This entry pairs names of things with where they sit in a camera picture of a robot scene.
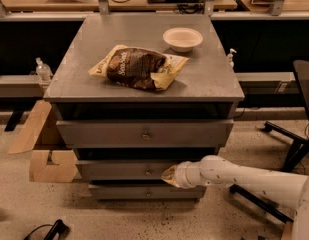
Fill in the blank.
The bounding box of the grey drawer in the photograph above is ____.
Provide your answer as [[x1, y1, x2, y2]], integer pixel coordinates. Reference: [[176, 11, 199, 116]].
[[76, 159, 177, 181], [56, 119, 234, 148], [88, 184, 206, 200]]

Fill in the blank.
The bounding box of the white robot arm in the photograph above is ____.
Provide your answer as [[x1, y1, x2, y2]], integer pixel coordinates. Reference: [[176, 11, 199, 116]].
[[161, 155, 309, 240]]

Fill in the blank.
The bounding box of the grey top drawer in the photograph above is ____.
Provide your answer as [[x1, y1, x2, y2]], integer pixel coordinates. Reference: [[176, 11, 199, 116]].
[[56, 119, 234, 148]]

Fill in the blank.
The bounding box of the grey bottom drawer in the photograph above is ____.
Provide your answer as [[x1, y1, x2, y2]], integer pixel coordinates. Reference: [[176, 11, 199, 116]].
[[88, 184, 206, 200]]

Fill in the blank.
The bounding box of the grey drawer cabinet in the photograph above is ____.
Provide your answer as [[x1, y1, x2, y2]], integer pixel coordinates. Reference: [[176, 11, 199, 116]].
[[43, 13, 246, 202]]

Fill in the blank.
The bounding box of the brown yellow chip bag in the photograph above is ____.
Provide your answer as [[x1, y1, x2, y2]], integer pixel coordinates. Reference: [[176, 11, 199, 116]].
[[89, 45, 188, 91]]

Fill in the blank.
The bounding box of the cardboard box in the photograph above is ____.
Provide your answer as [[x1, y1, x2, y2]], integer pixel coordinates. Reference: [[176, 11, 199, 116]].
[[8, 100, 78, 183]]

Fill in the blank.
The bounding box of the small pump bottle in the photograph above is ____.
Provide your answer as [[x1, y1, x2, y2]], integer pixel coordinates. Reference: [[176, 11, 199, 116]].
[[227, 48, 237, 67]]

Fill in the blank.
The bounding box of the white paper bowl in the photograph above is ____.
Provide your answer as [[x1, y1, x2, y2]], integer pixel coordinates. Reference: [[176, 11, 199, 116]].
[[163, 27, 203, 53]]

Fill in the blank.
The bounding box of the clear plastic bottle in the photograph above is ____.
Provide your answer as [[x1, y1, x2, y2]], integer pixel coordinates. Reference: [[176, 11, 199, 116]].
[[36, 57, 53, 83]]

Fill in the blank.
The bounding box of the black stand with legs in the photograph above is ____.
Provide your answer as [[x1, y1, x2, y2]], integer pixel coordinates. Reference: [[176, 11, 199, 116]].
[[230, 60, 309, 223]]

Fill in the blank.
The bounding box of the wooden back table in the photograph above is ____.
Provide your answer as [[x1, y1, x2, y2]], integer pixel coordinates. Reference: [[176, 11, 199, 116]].
[[1, 0, 177, 12]]

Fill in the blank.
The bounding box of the black cable on floor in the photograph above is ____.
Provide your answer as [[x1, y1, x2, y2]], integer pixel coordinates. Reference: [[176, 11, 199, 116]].
[[23, 218, 70, 240]]

